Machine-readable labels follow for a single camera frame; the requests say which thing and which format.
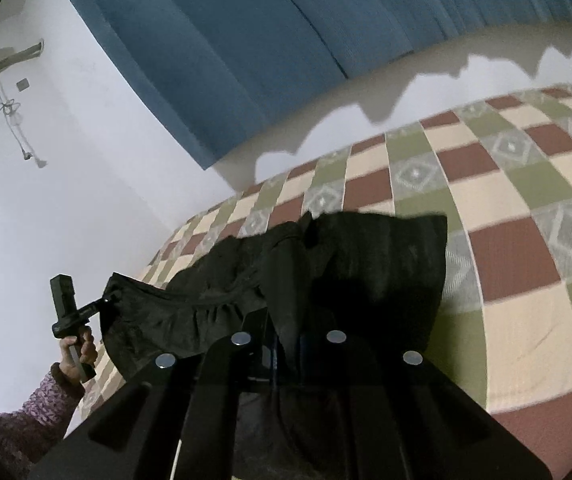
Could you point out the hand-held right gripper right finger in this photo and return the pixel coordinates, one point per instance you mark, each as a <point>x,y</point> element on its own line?
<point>356,375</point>

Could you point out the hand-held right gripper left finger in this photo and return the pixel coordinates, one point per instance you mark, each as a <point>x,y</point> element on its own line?
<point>220,365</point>

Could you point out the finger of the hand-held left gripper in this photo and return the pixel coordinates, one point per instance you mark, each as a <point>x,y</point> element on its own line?
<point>105,303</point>

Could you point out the black puffer jacket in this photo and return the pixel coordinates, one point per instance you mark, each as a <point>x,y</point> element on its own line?
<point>366,265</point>

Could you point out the person's left forearm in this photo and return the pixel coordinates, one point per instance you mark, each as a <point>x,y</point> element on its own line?
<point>25,420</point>

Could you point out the person's left hand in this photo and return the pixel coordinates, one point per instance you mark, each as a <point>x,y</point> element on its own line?
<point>71,367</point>

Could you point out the checkered bedspread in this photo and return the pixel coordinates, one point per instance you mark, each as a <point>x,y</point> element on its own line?
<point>516,260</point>

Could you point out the blue curtain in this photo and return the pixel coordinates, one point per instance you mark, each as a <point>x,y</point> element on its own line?
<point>266,35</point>

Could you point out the grey wall socket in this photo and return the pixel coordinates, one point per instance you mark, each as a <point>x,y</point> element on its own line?
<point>23,84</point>

